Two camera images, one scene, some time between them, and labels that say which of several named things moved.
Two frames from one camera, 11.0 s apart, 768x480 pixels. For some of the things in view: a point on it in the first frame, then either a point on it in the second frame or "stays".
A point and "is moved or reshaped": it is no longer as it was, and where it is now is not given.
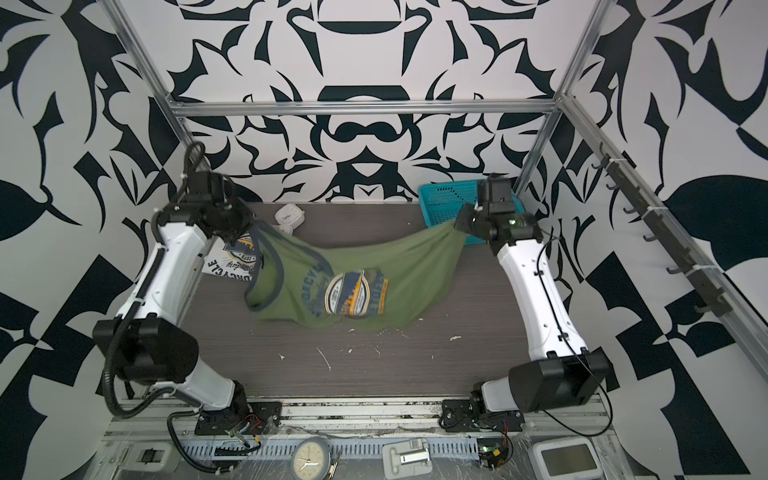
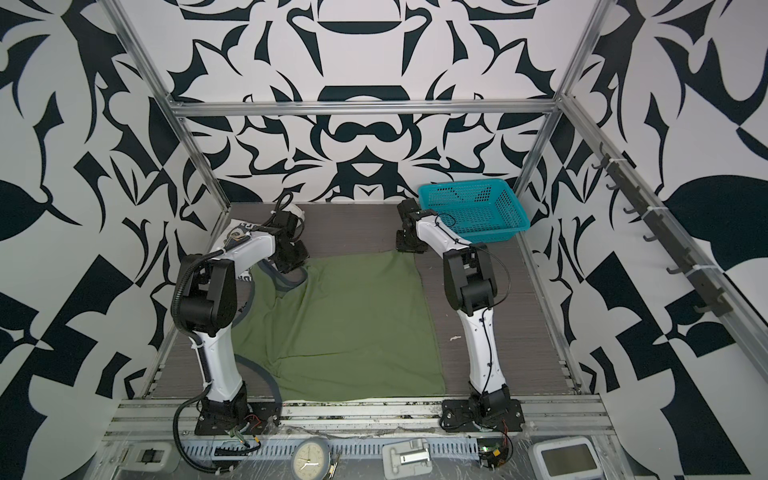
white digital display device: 570,458 stays
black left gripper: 246,209 → 284,267
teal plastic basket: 444,202 stays
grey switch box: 152,457 stays
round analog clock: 310,459 stays
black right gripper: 466,218 → 402,247
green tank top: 370,284 is moved or reshaped
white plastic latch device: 406,459 stays
